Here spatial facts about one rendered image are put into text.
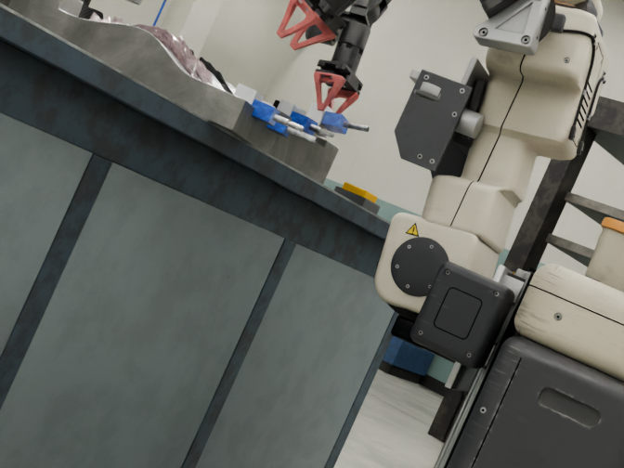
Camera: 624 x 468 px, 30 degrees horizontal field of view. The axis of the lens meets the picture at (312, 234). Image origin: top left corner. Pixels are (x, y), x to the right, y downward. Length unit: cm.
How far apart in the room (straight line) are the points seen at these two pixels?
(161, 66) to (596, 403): 89
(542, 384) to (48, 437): 83
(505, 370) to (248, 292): 69
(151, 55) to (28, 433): 66
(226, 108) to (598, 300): 67
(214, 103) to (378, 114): 881
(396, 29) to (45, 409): 923
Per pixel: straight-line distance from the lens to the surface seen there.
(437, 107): 205
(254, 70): 1153
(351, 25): 243
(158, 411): 226
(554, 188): 645
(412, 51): 1079
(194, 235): 211
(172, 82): 198
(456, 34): 1061
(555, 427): 180
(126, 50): 202
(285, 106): 228
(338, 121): 235
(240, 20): 1127
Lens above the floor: 68
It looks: level
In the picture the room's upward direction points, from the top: 24 degrees clockwise
